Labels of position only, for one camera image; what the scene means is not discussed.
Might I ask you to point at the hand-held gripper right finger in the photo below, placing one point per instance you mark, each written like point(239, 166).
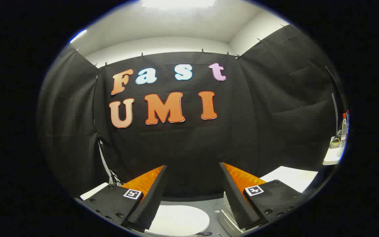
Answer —
point(237, 200)

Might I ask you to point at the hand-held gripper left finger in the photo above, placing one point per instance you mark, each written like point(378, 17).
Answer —
point(150, 200)

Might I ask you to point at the white toilet lid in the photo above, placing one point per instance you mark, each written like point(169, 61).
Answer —
point(183, 219)

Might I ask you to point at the white drawer cabinet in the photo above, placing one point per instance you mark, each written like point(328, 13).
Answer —
point(227, 219)

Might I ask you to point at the white stand pole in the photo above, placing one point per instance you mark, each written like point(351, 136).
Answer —
point(104, 161)

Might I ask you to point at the black backdrop cloth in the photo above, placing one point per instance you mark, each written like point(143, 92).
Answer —
point(192, 148)

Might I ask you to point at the small white table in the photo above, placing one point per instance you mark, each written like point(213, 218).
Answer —
point(331, 157)

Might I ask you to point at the small grey object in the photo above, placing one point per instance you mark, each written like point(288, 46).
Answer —
point(335, 143)

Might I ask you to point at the clear plastic bottle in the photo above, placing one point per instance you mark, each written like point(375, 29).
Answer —
point(342, 135)

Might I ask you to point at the ceiling light panel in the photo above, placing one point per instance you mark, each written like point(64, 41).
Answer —
point(178, 2)
point(78, 35)

